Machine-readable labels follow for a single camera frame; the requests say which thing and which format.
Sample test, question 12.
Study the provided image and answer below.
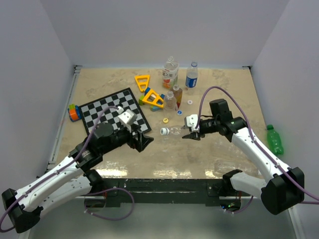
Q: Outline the black white chessboard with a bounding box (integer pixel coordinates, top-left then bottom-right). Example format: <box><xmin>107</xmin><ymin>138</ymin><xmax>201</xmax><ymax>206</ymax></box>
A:
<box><xmin>78</xmin><ymin>87</ymin><xmax>152</xmax><ymax>137</ymax></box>

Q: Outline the green soda bottle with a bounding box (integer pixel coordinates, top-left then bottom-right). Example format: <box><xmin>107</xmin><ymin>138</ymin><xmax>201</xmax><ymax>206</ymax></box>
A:
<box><xmin>266</xmin><ymin>124</ymin><xmax>284</xmax><ymax>155</ymax></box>

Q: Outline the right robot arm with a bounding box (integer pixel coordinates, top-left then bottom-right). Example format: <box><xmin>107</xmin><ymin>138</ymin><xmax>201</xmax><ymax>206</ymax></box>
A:
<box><xmin>160</xmin><ymin>99</ymin><xmax>305</xmax><ymax>215</ymax></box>

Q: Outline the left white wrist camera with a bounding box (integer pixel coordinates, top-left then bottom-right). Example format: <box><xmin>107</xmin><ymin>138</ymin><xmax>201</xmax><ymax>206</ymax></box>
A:
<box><xmin>117</xmin><ymin>106</ymin><xmax>137</xmax><ymax>126</ymax></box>

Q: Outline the light blue toy block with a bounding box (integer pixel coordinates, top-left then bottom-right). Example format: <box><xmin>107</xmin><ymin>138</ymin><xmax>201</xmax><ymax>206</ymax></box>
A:
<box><xmin>151</xmin><ymin>106</ymin><xmax>161</xmax><ymax>112</ymax></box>

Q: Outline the blue label water bottle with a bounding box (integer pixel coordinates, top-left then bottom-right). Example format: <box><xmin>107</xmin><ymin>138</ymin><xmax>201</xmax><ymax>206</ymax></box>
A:
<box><xmin>185</xmin><ymin>61</ymin><xmax>198</xmax><ymax>88</ymax></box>

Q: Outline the dark blue block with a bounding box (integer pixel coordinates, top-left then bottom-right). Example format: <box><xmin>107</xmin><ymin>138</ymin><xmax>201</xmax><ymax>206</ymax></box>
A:
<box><xmin>145</xmin><ymin>87</ymin><xmax>150</xmax><ymax>95</ymax></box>

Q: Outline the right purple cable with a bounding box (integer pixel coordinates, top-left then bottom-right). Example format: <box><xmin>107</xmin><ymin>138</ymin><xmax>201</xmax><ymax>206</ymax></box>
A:
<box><xmin>198</xmin><ymin>86</ymin><xmax>319</xmax><ymax>205</ymax></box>

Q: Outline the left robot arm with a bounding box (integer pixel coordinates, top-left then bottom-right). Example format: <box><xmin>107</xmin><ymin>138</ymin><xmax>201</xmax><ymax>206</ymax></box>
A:
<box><xmin>0</xmin><ymin>123</ymin><xmax>154</xmax><ymax>234</ymax></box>

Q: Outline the green toy block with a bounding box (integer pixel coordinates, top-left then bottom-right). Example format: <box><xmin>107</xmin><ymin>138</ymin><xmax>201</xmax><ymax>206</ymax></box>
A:
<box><xmin>139</xmin><ymin>95</ymin><xmax>145</xmax><ymax>106</ymax></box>

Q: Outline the colourful toy block car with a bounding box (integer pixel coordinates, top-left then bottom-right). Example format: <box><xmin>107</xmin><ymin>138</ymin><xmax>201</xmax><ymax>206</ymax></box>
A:
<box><xmin>68</xmin><ymin>104</ymin><xmax>81</xmax><ymax>122</ymax></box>

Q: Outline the clear empty bottle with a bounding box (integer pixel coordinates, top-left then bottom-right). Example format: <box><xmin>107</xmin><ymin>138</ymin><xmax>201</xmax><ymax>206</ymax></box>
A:
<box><xmin>164</xmin><ymin>91</ymin><xmax>177</xmax><ymax>111</ymax></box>

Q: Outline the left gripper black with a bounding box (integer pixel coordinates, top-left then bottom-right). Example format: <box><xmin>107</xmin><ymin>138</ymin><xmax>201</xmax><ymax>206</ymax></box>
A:
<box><xmin>101</xmin><ymin>122</ymin><xmax>154</xmax><ymax>155</ymax></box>

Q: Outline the amber tea bottle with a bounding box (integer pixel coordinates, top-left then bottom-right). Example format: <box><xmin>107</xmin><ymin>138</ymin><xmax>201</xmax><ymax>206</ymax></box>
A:
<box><xmin>172</xmin><ymin>84</ymin><xmax>182</xmax><ymax>109</ymax></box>

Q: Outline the purple cable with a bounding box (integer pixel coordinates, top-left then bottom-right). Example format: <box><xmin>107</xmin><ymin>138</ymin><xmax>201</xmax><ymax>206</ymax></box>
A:
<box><xmin>198</xmin><ymin>86</ymin><xmax>319</xmax><ymax>205</ymax></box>
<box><xmin>0</xmin><ymin>106</ymin><xmax>122</xmax><ymax>231</ymax></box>

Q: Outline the yellow triangle frame near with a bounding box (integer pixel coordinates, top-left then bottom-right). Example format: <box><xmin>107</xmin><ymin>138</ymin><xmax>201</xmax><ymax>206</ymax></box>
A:
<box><xmin>142</xmin><ymin>89</ymin><xmax>164</xmax><ymax>109</ymax></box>

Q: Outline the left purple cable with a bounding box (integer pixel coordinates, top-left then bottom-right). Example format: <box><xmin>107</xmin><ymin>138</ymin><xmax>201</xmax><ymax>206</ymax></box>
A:
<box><xmin>0</xmin><ymin>106</ymin><xmax>122</xmax><ymax>231</ymax></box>

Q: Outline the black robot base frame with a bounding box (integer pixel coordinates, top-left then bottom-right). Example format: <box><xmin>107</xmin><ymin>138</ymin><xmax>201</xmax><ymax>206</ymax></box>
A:
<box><xmin>74</xmin><ymin>178</ymin><xmax>252</xmax><ymax>209</ymax></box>

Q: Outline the yellow triangle frame far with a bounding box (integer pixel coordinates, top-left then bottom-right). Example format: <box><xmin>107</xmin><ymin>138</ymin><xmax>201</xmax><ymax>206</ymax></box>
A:
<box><xmin>135</xmin><ymin>75</ymin><xmax>150</xmax><ymax>92</ymax></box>

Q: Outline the yellow triangle frame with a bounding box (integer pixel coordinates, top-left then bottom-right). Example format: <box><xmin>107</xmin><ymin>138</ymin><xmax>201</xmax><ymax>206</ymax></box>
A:
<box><xmin>142</xmin><ymin>89</ymin><xmax>164</xmax><ymax>109</ymax></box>
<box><xmin>135</xmin><ymin>75</ymin><xmax>150</xmax><ymax>92</ymax></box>

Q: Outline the fruit tea bottle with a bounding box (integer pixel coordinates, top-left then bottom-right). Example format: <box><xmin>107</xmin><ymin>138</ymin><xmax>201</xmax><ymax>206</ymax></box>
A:
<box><xmin>162</xmin><ymin>56</ymin><xmax>179</xmax><ymax>89</ymax></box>

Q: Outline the clear plastic bottle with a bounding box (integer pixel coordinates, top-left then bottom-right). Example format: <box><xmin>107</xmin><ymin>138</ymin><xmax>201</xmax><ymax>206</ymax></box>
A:
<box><xmin>167</xmin><ymin>125</ymin><xmax>189</xmax><ymax>137</ymax></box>

